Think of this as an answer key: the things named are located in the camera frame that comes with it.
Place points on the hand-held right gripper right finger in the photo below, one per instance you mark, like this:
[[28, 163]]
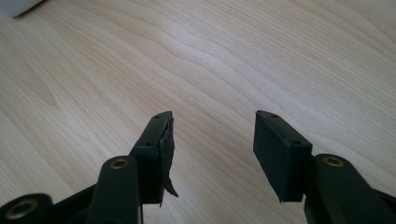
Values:
[[277, 155]]

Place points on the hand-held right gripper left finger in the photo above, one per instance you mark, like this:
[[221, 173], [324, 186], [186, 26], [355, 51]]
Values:
[[152, 155]]

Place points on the white object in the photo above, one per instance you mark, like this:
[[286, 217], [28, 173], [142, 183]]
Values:
[[15, 6]]

